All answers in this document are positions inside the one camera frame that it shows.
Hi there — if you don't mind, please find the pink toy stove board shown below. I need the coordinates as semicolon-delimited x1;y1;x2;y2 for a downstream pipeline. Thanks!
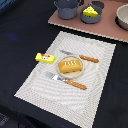
48;0;128;43

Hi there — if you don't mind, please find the beige round toy plate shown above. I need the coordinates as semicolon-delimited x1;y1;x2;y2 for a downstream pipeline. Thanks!
57;55;84;79

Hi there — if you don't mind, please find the yellow toy butter box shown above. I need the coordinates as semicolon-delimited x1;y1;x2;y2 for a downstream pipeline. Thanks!
35;53;55;64

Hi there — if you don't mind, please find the beige toy sink bowl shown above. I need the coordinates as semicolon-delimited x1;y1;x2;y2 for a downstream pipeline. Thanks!
116;4;128;31

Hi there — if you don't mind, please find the yellow toy cheese wedge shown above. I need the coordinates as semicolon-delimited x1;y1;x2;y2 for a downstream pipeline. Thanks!
83;6;98;17

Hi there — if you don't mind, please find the grey toy frying pan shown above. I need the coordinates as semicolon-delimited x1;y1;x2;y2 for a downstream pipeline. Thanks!
80;2;102;24

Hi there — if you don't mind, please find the beige woven placemat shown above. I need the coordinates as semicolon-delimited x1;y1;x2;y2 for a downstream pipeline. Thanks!
15;32;115;128

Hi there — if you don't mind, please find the grey toy cooking pot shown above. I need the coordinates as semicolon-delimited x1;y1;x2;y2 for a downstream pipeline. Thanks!
54;0;81;20

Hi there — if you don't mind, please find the toy bread loaf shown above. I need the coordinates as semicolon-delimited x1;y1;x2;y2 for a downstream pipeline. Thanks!
58;60;82;73

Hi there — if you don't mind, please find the toy knife orange handle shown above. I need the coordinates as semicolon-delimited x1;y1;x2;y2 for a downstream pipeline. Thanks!
59;50;99;63

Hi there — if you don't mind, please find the toy fork orange handle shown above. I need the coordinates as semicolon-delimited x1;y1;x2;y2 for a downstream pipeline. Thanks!
46;72;87;90

